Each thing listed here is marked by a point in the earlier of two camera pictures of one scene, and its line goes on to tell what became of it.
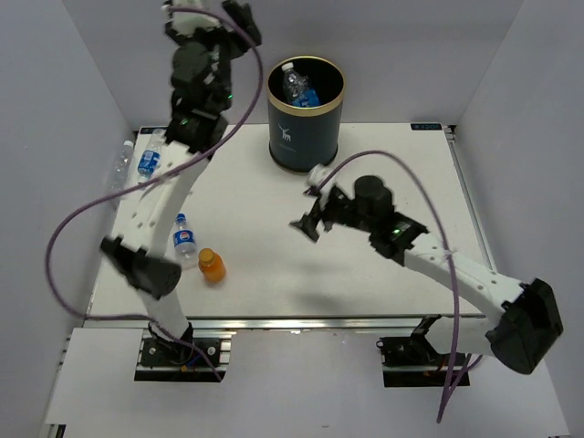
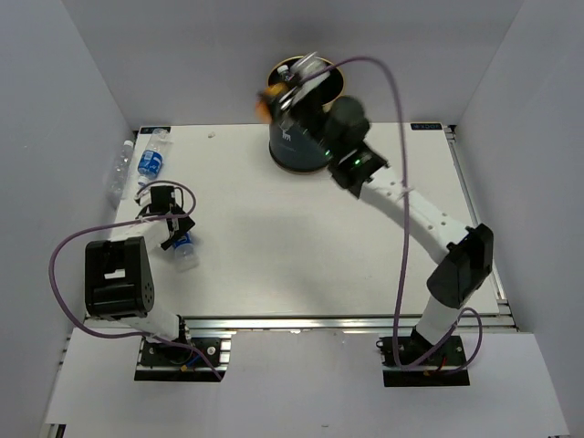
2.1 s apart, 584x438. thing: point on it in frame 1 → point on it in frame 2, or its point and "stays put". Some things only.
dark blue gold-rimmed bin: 305,95 stays put
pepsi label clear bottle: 184,244 stays put
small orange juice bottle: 212,265 → 264,101
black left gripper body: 217,45 → 185,224
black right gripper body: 340,212 → 310,118
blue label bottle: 150,159 stays put
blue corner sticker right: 426,126 stays put
